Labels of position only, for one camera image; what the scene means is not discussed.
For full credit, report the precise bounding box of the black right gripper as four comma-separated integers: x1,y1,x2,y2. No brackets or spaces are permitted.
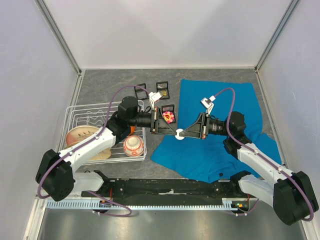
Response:
179,112,231,139

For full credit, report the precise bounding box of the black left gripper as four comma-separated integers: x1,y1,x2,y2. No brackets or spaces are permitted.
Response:
128,107,177,136

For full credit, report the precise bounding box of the pink flower smiley brooch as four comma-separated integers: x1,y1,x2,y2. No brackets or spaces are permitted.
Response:
162,111,176,124

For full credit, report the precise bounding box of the blue t-shirt garment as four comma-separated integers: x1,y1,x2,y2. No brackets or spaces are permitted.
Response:
151,79,282,183

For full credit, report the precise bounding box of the round silver badge brooch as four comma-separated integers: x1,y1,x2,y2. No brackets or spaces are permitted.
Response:
175,128,185,140

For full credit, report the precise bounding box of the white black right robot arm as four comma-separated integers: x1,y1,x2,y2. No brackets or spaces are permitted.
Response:
176,111,319,226

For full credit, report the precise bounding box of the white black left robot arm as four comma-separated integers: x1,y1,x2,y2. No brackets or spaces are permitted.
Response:
35,96,177,202

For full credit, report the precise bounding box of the white red patterned bowl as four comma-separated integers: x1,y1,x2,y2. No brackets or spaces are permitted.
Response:
123,135,144,157

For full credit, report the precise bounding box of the cream floral plate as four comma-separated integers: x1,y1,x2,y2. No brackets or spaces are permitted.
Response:
66,141,112,161

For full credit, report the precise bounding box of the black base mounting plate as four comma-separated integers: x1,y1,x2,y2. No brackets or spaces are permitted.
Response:
95,178,248,199

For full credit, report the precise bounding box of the pink beige floral plate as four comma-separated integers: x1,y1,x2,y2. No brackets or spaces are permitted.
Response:
65,125,99,146

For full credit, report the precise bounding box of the black frame stand near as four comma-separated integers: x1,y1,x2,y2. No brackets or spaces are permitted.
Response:
161,104,177,124

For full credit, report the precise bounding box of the black frame stand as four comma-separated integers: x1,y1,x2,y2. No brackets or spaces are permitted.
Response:
134,83,149,101
161,104,177,124
156,81,170,100

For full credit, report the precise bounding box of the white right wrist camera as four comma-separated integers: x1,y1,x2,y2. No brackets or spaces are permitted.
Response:
200,95,216,115

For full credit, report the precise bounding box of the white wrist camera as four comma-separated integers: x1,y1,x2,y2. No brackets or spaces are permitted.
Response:
148,92,162,110
200,95,216,115

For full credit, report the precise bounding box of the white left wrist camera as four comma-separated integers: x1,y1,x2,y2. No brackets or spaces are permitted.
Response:
148,92,162,110

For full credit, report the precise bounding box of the black frame stand middle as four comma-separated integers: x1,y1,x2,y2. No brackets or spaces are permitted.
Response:
156,81,170,100

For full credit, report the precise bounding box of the black frame stand left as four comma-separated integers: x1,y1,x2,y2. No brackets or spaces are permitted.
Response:
134,83,149,101

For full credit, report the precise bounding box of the white wire dish rack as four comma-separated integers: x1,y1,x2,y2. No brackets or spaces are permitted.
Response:
58,101,147,165

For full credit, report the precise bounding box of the slotted cable duct rail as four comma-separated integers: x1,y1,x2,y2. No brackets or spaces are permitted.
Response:
45,198,238,211

